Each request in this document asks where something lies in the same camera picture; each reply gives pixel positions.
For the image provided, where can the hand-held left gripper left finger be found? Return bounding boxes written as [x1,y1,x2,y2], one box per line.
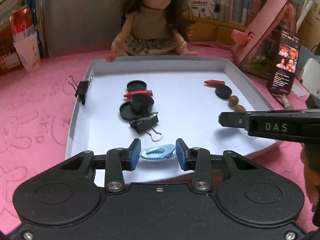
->
[59,138,142,193]

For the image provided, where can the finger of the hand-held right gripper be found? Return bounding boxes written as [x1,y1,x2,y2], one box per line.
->
[218,111,251,130]

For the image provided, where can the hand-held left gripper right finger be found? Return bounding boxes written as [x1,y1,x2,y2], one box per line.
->
[176,138,261,193]

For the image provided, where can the light blue plastic clip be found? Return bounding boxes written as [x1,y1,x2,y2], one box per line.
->
[140,143,177,161]

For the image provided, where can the black round tin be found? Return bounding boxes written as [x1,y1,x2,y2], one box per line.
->
[131,94,155,113]
[215,85,232,100]

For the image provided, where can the black round lid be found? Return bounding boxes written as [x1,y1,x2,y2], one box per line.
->
[126,80,147,92]
[119,102,141,121]

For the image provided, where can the white cardboard tray box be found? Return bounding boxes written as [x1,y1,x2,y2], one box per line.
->
[65,56,281,188]

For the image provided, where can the black charger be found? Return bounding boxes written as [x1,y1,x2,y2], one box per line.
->
[306,93,320,111]

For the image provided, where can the clear plastic strip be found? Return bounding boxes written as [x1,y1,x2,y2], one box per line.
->
[291,77,307,98]

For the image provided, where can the white translucent box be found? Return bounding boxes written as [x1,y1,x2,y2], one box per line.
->
[301,57,320,86]

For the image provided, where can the black smartphone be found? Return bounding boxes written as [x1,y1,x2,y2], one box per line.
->
[266,29,301,96]

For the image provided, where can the small black binder clip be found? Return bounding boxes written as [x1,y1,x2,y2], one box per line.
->
[68,76,91,106]

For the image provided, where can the pink house-shaped stand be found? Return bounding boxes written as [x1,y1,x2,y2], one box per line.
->
[231,0,302,80]

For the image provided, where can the yellow wooden shelf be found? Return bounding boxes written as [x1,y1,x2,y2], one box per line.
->
[189,16,248,46]

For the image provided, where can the pink printed towel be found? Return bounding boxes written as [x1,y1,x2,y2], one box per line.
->
[0,41,320,218]

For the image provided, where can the row of shelf books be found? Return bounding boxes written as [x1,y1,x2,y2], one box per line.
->
[215,0,273,26]

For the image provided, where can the colourful printed box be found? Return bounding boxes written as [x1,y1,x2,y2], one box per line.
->
[183,0,216,18]

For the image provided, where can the white desk lamp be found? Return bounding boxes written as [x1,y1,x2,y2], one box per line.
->
[296,0,317,31]

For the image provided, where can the long-haired doll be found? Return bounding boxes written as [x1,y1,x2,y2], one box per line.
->
[105,0,198,63]

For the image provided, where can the white paper cup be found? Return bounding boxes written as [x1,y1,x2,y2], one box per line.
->
[13,34,42,75]

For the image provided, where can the grey metal bin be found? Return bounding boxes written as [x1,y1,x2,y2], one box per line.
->
[39,0,131,58]

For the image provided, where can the orange plastic basket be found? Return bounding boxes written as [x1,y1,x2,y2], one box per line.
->
[0,27,23,76]

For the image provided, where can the red soda can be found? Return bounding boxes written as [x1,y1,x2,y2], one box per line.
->
[9,7,35,42]

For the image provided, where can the upright blue books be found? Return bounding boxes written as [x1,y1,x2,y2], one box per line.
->
[24,0,50,58]

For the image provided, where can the stack of books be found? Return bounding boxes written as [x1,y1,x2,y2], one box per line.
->
[0,0,27,28]

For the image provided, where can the white braided cable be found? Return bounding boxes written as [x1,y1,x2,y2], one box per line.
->
[274,93,293,110]

